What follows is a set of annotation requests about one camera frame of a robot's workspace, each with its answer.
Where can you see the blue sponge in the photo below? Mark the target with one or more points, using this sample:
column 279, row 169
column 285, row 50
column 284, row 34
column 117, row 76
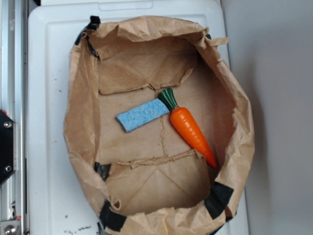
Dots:
column 141, row 115

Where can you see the brown paper bag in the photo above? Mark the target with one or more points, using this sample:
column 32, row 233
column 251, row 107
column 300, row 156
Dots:
column 150, row 181

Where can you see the orange toy carrot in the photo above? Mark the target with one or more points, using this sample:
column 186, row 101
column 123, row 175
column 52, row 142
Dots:
column 185, row 124

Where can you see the black metal bracket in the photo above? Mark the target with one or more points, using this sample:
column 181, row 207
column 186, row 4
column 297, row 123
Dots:
column 7, row 147

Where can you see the aluminium frame rail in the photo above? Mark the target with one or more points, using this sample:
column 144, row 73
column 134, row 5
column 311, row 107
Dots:
column 13, row 73

